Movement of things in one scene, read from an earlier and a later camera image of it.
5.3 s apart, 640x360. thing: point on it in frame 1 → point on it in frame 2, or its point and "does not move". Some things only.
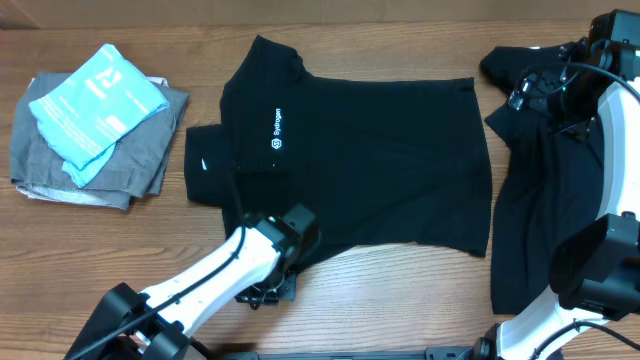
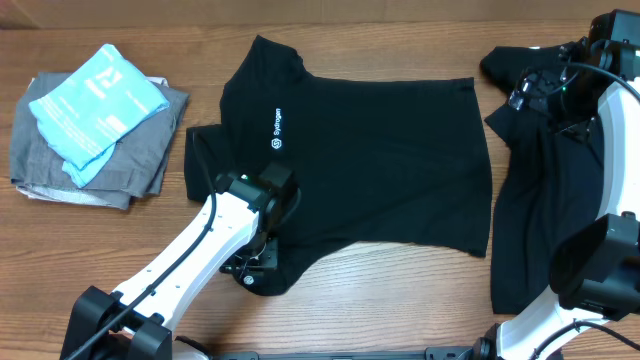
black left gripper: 287,291 → 269,258
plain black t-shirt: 550,185 does not move
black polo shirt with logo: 379,161 does not move
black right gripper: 580,126 does not move
